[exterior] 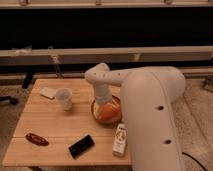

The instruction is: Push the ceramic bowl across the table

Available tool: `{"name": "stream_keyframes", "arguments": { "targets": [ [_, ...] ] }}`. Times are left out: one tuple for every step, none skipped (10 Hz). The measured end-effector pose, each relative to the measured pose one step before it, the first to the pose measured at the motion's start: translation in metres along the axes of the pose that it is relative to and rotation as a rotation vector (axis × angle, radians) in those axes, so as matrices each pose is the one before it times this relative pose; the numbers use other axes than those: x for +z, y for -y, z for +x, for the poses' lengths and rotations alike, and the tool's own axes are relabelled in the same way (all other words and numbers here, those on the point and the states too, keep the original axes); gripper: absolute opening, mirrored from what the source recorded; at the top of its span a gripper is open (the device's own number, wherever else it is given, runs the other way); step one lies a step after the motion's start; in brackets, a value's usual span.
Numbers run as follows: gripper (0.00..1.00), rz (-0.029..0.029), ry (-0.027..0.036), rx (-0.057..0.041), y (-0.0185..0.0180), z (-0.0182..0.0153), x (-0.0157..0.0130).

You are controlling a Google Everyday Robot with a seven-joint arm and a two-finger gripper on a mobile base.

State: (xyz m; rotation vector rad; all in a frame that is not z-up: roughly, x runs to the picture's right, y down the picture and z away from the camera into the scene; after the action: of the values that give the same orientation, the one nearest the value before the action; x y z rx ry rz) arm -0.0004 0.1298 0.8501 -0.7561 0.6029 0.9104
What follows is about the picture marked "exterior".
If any orange ceramic bowl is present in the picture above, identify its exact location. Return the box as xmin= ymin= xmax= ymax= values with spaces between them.
xmin=91 ymin=96 xmax=122 ymax=124

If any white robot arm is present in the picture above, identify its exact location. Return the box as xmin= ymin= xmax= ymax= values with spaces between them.
xmin=85 ymin=63 xmax=186 ymax=171

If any small white sponge block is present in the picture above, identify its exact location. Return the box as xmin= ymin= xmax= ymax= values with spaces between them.
xmin=40 ymin=87 xmax=55 ymax=99

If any white plastic bottle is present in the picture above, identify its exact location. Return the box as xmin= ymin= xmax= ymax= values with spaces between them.
xmin=112 ymin=123 xmax=127 ymax=157

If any black rectangular box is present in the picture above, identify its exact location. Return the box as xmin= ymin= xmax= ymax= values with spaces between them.
xmin=69 ymin=135 xmax=94 ymax=159

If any red oval object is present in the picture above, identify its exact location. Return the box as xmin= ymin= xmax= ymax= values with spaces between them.
xmin=25 ymin=133 xmax=49 ymax=146

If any black chair base leg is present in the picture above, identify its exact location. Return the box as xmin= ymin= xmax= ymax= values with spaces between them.
xmin=0 ymin=96 xmax=19 ymax=105

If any white horizontal rail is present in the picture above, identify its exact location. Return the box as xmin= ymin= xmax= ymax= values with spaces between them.
xmin=0 ymin=45 xmax=213 ymax=66

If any black cable on floor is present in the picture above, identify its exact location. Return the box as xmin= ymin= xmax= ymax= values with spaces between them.
xmin=181 ymin=151 xmax=208 ymax=171

